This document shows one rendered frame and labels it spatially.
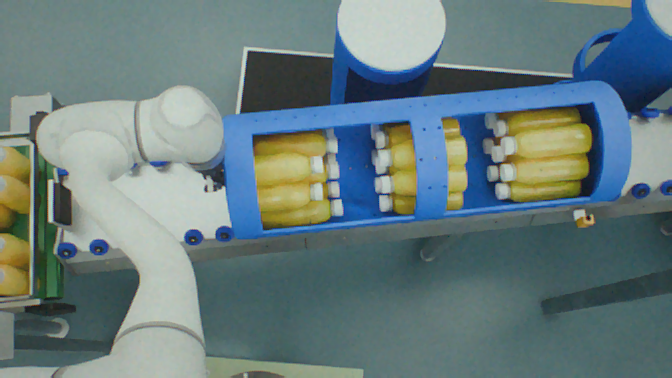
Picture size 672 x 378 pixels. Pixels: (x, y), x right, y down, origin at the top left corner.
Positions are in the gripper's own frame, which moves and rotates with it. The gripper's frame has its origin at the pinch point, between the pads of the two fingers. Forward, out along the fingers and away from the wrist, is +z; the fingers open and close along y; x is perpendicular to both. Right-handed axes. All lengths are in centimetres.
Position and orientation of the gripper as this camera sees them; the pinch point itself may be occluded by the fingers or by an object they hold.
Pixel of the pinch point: (218, 179)
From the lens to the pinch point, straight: 140.8
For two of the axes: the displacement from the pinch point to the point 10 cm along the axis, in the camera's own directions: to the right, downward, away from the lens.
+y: 1.1, 9.6, -2.5
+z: -0.4, 2.6, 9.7
